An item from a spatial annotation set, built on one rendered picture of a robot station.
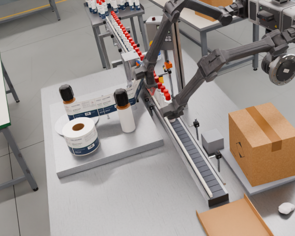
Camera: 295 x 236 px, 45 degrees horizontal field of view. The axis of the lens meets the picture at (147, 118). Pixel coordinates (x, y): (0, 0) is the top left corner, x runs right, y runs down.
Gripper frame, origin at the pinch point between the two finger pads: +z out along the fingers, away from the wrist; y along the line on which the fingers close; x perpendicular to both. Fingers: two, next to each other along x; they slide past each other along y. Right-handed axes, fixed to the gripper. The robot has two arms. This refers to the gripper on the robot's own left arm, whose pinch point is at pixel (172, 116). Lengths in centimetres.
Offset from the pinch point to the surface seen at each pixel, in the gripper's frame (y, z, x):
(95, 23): 15, 136, -170
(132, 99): 18.9, 14.5, -24.4
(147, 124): 15.3, 9.0, -2.1
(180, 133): -0.2, -2.6, 12.5
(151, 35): 0, -20, -48
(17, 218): 132, 110, 17
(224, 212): 1, -36, 64
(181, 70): -14.8, -5.9, -27.0
